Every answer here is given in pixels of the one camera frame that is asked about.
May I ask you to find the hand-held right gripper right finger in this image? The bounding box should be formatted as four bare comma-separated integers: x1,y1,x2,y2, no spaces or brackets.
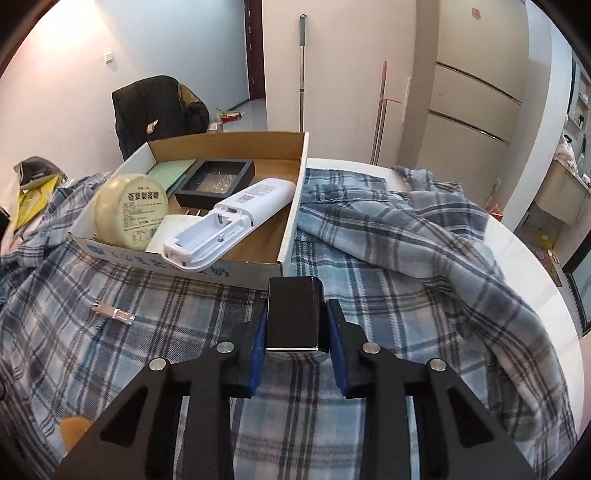
323,299,539,480

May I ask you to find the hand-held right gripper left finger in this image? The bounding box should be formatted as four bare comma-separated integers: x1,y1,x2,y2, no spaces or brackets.
54,298,269,480

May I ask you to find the black glossy box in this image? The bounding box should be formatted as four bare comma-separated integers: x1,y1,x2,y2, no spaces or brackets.
264,276,329,363

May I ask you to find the cardboard box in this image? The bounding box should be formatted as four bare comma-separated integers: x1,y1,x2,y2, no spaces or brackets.
68,131,309,288

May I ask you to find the white plug charger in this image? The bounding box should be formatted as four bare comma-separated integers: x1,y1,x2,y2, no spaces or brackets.
144,209,206,254

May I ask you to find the white remote control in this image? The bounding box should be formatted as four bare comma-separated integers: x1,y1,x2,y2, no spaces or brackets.
161,179,296,271

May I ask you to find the black square tray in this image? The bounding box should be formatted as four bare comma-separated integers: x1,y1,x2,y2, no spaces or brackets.
174,158,256,209

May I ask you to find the round yellow tin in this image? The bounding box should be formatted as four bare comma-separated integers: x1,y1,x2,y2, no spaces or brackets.
93,172,169,252

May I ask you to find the green pad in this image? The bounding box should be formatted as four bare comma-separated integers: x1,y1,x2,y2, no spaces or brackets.
148,158,197,197

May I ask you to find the blue plaid blanket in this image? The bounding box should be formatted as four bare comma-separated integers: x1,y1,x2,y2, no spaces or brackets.
0,167,578,480

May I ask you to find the silver usb stick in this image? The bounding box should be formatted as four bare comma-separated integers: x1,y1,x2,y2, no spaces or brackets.
90,302,136,326

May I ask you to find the orange round object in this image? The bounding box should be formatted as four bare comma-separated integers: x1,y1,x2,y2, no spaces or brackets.
60,416,93,454

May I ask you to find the red carton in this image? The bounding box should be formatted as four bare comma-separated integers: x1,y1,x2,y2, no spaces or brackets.
482,178,507,223

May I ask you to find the red packet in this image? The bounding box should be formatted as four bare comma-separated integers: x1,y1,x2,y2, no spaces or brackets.
210,108,243,132

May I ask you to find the glass sliding door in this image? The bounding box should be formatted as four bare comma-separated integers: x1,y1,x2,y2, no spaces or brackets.
566,258,591,337

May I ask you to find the brown cloth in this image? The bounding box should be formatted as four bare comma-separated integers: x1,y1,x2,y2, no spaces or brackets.
177,82,206,112

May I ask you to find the beige refrigerator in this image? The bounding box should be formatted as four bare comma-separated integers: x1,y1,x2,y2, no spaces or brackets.
398,0,530,209

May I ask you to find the black jacket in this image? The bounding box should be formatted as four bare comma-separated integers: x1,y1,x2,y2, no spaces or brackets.
112,75,209,160

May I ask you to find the yellow bag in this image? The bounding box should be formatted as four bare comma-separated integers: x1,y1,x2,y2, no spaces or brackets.
16,178,62,232

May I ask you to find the beige sink cabinet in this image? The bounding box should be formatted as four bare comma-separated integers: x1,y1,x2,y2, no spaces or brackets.
534,161,591,227

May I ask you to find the flat mop with metal pole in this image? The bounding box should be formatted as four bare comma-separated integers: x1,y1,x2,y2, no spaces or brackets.
295,14,309,134

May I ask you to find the grey plastic bag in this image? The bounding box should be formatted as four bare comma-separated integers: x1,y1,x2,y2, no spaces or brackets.
13,157,69,191

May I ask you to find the white plastic bag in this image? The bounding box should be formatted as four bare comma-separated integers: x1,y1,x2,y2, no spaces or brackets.
0,182,23,219

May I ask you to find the dark red door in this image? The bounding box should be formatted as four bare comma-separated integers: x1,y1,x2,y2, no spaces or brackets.
245,0,267,102

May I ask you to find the pink cloth bundle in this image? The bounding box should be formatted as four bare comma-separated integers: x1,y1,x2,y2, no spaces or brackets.
554,138,579,174

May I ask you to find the wall shelf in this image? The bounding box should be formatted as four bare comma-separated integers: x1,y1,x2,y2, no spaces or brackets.
566,55,591,139

